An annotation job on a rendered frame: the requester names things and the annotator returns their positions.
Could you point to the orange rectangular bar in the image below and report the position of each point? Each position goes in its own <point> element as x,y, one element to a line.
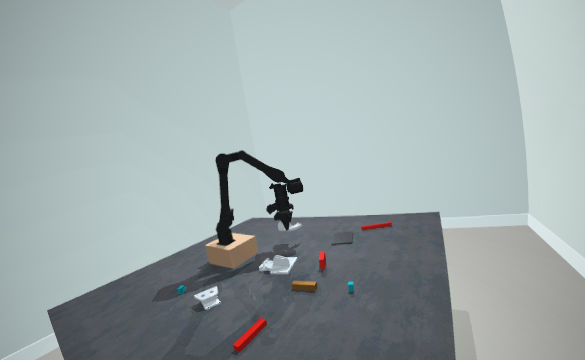
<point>301,285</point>

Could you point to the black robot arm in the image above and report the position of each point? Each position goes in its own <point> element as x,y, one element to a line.
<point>225,235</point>

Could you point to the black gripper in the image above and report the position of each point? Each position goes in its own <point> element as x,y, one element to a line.
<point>285,214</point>

